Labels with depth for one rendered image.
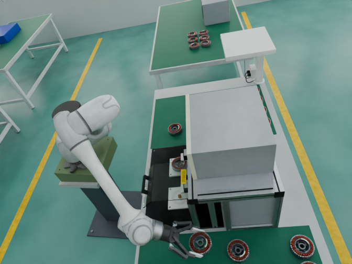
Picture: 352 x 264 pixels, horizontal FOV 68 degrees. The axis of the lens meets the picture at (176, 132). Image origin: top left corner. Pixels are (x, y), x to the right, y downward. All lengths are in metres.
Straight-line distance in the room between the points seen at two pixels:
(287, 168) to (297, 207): 0.27
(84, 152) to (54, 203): 1.89
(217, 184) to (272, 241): 0.46
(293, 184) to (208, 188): 0.64
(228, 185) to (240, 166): 0.11
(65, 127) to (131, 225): 0.54
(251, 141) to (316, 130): 1.99
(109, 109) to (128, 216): 0.51
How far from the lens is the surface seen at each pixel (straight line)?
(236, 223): 1.56
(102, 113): 1.31
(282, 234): 1.61
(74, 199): 3.04
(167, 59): 3.03
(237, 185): 1.31
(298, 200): 1.72
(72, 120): 1.31
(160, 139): 2.08
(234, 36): 2.25
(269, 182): 1.33
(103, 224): 2.71
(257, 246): 1.57
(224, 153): 1.19
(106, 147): 2.05
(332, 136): 3.13
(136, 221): 1.12
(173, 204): 1.68
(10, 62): 4.50
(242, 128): 1.26
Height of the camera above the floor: 2.22
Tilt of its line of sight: 44 degrees down
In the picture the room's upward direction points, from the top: 15 degrees counter-clockwise
